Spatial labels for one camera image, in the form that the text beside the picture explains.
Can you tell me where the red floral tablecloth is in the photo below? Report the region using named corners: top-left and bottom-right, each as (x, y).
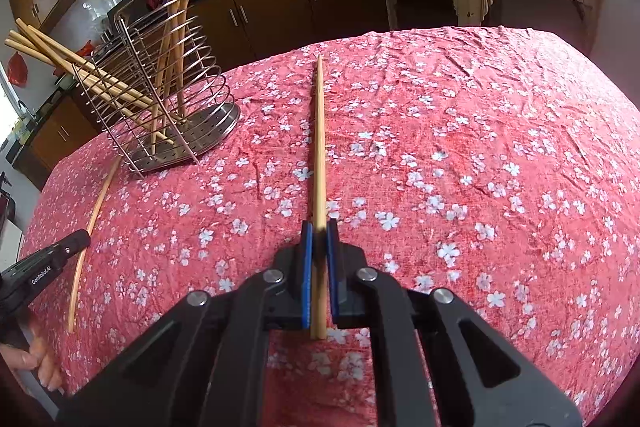
top-left (20, 26), bottom-right (640, 425)

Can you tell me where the metal wire utensil holder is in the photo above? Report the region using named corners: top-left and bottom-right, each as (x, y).
top-left (70, 0), bottom-right (242, 178)

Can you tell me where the dark metal frame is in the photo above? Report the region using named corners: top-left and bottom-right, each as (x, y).
top-left (0, 172), bottom-right (17, 233)

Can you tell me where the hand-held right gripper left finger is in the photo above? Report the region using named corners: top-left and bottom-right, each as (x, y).
top-left (55, 221), bottom-right (316, 427)

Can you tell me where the narrow side window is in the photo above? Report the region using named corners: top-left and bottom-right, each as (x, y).
top-left (0, 72), bottom-right (21, 142)

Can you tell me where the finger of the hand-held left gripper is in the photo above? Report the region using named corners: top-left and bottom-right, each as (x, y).
top-left (27, 229), bottom-right (92, 278)

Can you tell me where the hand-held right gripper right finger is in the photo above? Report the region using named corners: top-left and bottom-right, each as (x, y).
top-left (326, 226), bottom-right (583, 427)

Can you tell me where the red hanging plastic bag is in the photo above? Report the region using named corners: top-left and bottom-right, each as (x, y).
top-left (7, 52), bottom-right (30, 88)

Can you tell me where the person's left hand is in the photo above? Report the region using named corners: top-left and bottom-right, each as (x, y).
top-left (0, 312), bottom-right (65, 395)

